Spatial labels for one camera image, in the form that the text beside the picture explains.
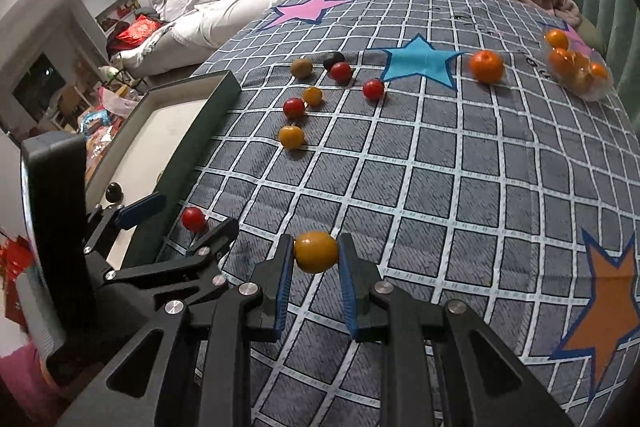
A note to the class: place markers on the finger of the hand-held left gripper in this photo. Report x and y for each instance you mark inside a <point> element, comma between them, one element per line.
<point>142,207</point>
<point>215,239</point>

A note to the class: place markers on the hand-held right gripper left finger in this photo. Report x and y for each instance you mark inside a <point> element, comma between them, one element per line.
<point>284,292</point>

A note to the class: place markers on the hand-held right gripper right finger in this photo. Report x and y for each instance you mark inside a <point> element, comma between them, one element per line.
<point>350,302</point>

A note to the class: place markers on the dark purple cherry tomato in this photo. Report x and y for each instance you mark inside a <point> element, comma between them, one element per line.
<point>114,192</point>
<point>333,58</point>

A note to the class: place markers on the dark green tray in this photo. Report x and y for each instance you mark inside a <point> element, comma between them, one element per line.
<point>150,142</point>

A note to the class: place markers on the person's left forearm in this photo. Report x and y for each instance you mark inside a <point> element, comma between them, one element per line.
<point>25,374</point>

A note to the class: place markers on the red cherry tomato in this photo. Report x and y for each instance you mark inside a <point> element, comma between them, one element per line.
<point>373,89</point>
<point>341,73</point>
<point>193,219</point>
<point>293,108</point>

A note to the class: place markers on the red bag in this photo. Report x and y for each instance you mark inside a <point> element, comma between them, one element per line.
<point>12,267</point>

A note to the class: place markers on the dark screen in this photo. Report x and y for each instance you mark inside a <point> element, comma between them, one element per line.
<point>37,82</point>

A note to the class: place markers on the grey checked blanket with stars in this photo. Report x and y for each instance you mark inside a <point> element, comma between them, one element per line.
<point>450,207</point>

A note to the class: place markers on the red embroidered cushion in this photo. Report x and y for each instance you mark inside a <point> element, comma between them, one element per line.
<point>140,32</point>

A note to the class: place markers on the brownish yellow cherry tomato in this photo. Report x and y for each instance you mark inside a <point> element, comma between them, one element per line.
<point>301,68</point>

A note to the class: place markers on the white sofa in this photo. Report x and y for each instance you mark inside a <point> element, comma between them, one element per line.
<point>225,17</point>

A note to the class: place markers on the bagged mandarin orange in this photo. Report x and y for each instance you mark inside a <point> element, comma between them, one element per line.
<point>580,79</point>
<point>556,39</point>
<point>598,71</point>
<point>560,60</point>

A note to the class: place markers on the clear plastic bag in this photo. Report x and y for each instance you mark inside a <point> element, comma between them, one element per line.
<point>595,89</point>

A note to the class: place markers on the wall shelf with red items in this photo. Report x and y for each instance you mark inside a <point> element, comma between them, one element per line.
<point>117,12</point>

